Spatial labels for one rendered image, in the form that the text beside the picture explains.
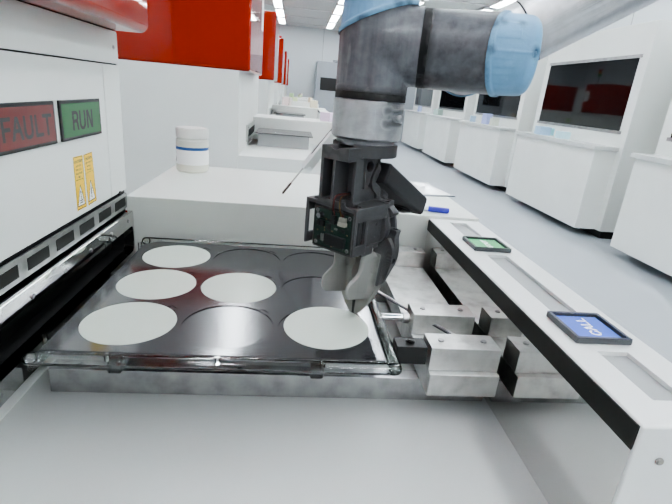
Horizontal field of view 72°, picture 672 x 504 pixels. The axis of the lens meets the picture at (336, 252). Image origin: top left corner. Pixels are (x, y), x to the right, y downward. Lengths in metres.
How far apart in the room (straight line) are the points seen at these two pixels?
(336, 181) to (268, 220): 0.36
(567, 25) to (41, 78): 0.58
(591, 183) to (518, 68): 4.74
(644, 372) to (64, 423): 0.55
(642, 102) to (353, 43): 4.82
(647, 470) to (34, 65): 0.67
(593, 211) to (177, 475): 5.04
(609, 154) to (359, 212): 4.83
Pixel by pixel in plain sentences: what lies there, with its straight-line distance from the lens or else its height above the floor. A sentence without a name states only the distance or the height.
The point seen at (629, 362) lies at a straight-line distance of 0.50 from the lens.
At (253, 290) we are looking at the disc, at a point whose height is 0.90.
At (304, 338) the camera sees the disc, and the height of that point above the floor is 0.90.
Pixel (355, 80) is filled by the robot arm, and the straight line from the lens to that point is 0.48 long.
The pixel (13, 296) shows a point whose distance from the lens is 0.56.
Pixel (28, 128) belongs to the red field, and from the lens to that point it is 0.59.
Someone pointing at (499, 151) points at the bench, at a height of 0.57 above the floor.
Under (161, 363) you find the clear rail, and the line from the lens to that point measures 0.49.
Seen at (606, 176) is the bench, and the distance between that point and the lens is 5.27.
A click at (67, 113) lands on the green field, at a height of 1.11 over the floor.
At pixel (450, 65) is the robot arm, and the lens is 0.48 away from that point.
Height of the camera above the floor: 1.16
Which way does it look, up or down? 19 degrees down
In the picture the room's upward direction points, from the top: 5 degrees clockwise
